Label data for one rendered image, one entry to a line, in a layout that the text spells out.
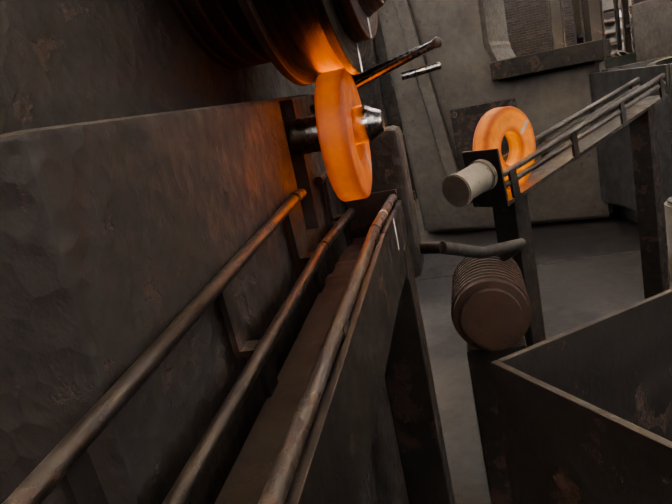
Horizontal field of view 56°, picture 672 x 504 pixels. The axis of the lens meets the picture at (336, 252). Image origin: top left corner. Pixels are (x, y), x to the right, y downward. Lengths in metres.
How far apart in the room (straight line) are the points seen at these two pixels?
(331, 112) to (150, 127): 0.29
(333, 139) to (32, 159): 0.41
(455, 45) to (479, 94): 0.28
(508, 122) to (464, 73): 2.22
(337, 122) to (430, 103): 2.79
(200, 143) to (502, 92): 2.95
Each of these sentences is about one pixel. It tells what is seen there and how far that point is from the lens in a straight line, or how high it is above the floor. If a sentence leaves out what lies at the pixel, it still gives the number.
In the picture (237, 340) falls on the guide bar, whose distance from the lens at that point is 0.50.
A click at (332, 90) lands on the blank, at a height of 0.87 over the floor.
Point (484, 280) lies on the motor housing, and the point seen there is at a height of 0.53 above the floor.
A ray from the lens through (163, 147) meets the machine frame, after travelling 0.46.
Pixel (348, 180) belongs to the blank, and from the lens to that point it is 0.71.
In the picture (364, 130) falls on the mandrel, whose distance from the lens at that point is 0.74.
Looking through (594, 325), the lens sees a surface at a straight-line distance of 0.35.
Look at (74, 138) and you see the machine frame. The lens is 0.38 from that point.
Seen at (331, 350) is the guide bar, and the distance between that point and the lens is 0.44.
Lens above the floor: 0.86
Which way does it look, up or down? 13 degrees down
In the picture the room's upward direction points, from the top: 12 degrees counter-clockwise
